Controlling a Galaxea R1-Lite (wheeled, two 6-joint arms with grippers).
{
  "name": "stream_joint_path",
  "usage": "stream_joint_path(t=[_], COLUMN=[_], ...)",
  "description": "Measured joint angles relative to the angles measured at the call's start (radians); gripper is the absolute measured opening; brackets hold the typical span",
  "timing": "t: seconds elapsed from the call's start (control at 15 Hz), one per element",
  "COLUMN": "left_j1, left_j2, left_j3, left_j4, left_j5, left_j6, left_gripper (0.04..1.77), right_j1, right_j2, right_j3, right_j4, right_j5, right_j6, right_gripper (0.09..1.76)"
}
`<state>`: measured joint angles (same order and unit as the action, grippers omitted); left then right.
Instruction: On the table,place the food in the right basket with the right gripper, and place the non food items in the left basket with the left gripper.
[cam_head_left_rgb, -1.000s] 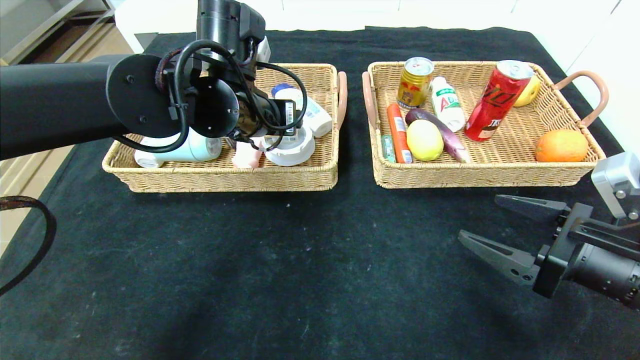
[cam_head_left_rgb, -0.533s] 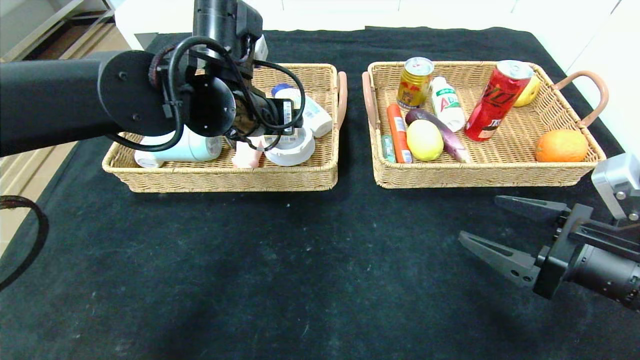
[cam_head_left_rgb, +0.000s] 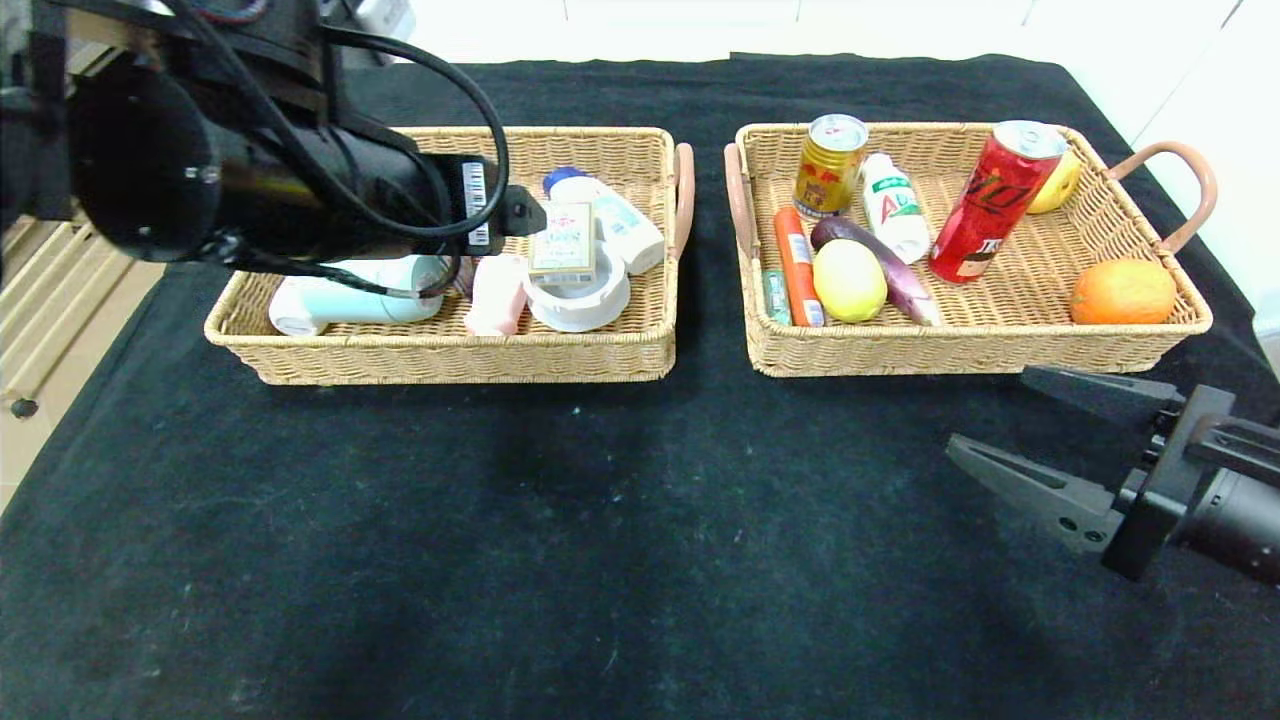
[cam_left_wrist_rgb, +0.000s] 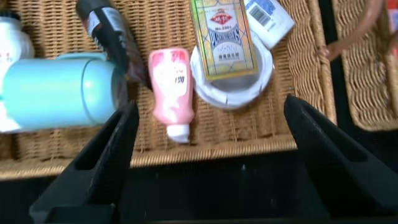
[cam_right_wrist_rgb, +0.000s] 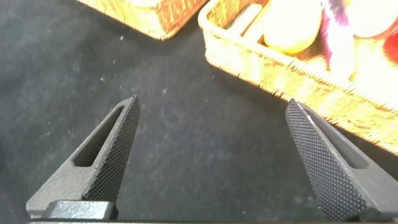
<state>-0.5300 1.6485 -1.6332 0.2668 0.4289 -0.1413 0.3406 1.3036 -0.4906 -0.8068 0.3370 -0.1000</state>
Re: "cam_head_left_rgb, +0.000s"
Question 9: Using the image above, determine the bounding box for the orange sausage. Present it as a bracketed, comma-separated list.
[772, 207, 829, 328]

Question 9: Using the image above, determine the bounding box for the white round container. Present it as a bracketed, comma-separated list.
[521, 243, 634, 334]

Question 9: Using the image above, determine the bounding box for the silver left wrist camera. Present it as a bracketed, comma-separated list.
[350, 0, 417, 41]

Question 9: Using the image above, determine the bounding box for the green gum pack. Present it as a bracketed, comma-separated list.
[762, 268, 793, 328]

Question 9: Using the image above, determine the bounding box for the orange fruit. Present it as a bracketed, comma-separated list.
[1069, 257, 1178, 326]

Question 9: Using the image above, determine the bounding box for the gold drink can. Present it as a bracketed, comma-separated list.
[794, 114, 869, 222]

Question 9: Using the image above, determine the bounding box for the purple vegetable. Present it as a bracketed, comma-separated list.
[810, 217, 944, 328]

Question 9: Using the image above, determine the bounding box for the small pink bottle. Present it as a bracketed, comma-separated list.
[464, 254, 529, 339]

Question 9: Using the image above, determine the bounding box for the light blue plastic mug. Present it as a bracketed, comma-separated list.
[298, 254, 452, 327]

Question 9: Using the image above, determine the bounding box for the wicker basket with food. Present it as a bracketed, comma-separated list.
[724, 122, 1218, 379]

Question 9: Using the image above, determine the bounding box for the yellow lemon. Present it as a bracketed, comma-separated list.
[812, 239, 889, 324]

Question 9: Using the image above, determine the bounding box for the white bottle black cap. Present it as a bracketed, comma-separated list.
[267, 278, 333, 338]

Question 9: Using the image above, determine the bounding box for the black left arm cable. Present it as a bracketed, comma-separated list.
[180, 0, 512, 301]

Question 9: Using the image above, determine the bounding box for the cream wooden rolling rack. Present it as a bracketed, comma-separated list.
[0, 212, 169, 421]

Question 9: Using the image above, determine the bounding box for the cream white soap box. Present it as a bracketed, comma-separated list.
[526, 201, 599, 289]

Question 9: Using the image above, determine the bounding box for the yellow pear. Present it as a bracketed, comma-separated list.
[1028, 150, 1083, 215]

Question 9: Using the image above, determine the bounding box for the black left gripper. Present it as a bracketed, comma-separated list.
[371, 141, 548, 260]

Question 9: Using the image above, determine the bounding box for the red drink can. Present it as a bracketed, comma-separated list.
[927, 120, 1068, 284]

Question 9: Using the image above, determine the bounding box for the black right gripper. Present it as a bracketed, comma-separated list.
[944, 365, 1280, 588]

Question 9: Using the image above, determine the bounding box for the white bottle green label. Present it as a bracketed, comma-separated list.
[861, 153, 931, 267]

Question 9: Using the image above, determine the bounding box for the white bottle blue cap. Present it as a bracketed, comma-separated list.
[543, 166, 665, 277]

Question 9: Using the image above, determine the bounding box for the wicker basket with toiletries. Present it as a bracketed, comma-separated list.
[204, 126, 696, 387]

